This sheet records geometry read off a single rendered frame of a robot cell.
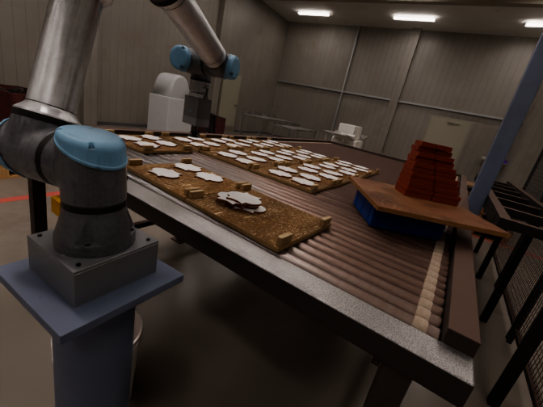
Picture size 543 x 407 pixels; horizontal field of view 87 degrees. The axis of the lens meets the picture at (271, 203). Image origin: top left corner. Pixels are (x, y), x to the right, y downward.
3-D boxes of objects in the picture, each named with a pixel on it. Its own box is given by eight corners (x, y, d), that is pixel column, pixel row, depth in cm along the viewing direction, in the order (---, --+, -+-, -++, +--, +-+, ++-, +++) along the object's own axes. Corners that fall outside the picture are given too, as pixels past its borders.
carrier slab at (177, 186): (183, 201, 102) (183, 197, 101) (124, 168, 123) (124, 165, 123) (248, 190, 129) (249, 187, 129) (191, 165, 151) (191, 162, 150)
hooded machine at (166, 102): (173, 138, 740) (178, 76, 692) (191, 144, 709) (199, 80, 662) (145, 137, 671) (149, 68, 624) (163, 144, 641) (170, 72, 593)
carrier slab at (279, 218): (276, 253, 80) (278, 248, 79) (184, 202, 101) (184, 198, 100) (330, 227, 108) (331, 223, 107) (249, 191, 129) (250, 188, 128)
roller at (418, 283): (438, 309, 78) (445, 295, 77) (82, 140, 171) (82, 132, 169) (439, 301, 82) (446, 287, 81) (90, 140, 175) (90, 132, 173)
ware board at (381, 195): (509, 238, 105) (511, 234, 105) (376, 210, 104) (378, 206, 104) (439, 198, 153) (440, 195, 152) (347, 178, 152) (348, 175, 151)
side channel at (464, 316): (461, 379, 59) (481, 344, 56) (430, 362, 62) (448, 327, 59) (463, 182, 390) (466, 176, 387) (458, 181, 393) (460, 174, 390)
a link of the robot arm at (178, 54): (199, 46, 89) (215, 54, 99) (167, 41, 91) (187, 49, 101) (195, 73, 91) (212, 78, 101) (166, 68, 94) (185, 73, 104)
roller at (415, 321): (431, 353, 62) (440, 335, 60) (41, 140, 155) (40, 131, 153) (433, 340, 66) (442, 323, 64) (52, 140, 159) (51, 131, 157)
